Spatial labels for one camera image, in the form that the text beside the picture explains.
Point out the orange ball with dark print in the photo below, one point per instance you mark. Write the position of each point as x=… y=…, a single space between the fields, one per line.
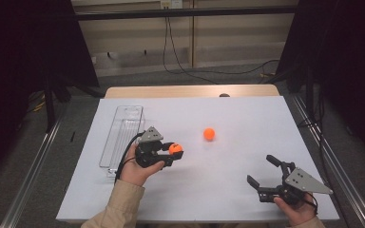
x=175 y=148

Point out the black horizontal bar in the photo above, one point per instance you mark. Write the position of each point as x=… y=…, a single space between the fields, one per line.
x=187 y=12

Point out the white wall socket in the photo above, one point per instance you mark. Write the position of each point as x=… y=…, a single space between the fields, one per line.
x=171 y=3

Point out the black metal stand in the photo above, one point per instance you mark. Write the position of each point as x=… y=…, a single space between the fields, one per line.
x=49 y=107

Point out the dark curtain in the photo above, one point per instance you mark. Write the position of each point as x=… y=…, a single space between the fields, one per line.
x=19 y=47
x=355 y=47

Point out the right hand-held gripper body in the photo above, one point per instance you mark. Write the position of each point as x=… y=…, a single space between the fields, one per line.
x=305 y=183

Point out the clear plastic tray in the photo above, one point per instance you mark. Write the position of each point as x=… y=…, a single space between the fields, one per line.
x=120 y=139

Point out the person's left hand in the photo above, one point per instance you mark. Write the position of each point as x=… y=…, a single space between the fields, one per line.
x=133 y=172

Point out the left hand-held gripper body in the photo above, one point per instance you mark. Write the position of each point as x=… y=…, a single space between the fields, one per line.
x=149 y=153

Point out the aluminium floor rail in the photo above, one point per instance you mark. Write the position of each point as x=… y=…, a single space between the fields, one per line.
x=348 y=190
x=28 y=183

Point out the person's right hand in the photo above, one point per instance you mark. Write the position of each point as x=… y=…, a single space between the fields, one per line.
x=297 y=213

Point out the white board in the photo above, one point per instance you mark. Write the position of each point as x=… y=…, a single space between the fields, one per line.
x=209 y=177

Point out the plain orange ball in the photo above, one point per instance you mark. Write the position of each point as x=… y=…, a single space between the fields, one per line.
x=209 y=134

